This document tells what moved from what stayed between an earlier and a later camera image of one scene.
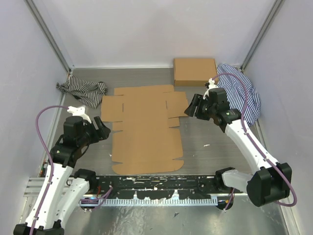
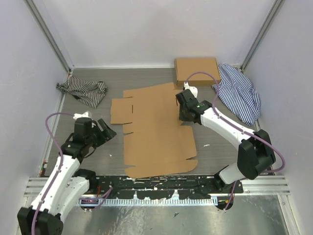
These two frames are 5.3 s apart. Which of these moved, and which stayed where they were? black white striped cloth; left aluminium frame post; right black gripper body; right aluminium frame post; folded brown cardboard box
Moved: right black gripper body
Stayed: left aluminium frame post; folded brown cardboard box; black white striped cloth; right aluminium frame post
